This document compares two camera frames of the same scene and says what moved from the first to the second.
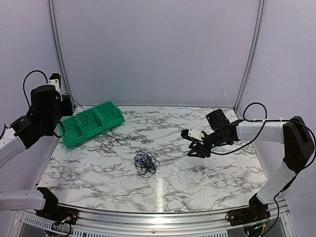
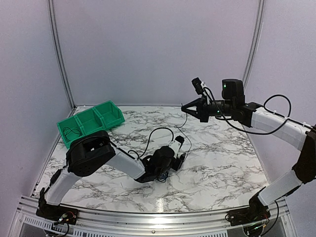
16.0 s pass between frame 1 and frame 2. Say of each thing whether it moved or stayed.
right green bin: stayed
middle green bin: stayed
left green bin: stayed
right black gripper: moved
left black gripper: moved
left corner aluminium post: stayed
